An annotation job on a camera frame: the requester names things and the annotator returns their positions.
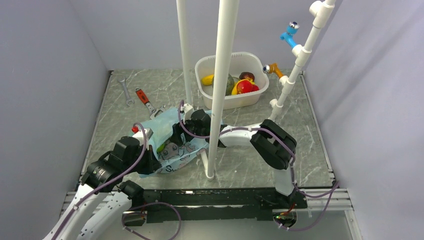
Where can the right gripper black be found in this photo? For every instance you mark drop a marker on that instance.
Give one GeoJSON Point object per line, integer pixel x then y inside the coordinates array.
{"type": "Point", "coordinates": [176, 137]}

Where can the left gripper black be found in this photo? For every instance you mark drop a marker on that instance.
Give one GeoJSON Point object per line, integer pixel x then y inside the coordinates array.
{"type": "Point", "coordinates": [152, 165]}

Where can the light blue plastic bag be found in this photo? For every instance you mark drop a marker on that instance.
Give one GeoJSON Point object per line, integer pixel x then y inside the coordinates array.
{"type": "Point", "coordinates": [171, 156]}

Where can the green netted fake melon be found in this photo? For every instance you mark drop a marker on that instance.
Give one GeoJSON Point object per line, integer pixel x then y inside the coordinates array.
{"type": "Point", "coordinates": [229, 85]}

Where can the pink fake peach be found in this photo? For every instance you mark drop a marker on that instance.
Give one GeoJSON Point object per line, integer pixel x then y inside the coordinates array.
{"type": "Point", "coordinates": [244, 86]}

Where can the green fake fruit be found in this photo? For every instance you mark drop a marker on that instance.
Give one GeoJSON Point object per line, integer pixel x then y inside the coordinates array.
{"type": "Point", "coordinates": [160, 148]}

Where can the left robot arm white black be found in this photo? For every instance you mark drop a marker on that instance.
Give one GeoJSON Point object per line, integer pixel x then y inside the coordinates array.
{"type": "Point", "coordinates": [103, 195]}

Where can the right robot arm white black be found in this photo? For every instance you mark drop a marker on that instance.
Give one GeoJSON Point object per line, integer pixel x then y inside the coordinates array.
{"type": "Point", "coordinates": [276, 147]}

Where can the dark brown fake fruit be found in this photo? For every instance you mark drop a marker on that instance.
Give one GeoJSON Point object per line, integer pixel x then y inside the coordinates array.
{"type": "Point", "coordinates": [247, 76]}

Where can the red fake apple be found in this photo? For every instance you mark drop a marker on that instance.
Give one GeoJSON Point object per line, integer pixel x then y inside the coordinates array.
{"type": "Point", "coordinates": [255, 88]}

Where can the silver open-end wrench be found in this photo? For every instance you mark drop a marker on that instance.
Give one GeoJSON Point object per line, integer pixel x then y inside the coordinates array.
{"type": "Point", "coordinates": [128, 100]}

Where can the orange toy faucet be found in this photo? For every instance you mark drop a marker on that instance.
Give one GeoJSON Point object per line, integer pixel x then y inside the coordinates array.
{"type": "Point", "coordinates": [272, 69]}

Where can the blue toy faucet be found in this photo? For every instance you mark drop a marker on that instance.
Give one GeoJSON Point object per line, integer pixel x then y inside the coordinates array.
{"type": "Point", "coordinates": [288, 35]}

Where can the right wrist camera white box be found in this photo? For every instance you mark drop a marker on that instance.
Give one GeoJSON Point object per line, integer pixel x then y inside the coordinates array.
{"type": "Point", "coordinates": [187, 110]}

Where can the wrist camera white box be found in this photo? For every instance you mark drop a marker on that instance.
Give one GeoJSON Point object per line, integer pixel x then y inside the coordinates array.
{"type": "Point", "coordinates": [143, 134]}
{"type": "Point", "coordinates": [187, 110]}

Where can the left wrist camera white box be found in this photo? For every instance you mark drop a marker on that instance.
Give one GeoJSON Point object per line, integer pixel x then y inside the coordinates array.
{"type": "Point", "coordinates": [143, 134]}

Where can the red handled adjustable wrench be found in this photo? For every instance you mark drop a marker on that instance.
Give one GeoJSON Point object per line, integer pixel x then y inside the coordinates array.
{"type": "Point", "coordinates": [153, 111]}

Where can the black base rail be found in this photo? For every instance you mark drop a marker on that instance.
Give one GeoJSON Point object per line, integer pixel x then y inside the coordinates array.
{"type": "Point", "coordinates": [260, 203]}

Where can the white PVC pipe frame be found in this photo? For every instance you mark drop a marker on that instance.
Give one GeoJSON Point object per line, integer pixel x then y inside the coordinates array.
{"type": "Point", "coordinates": [227, 19]}

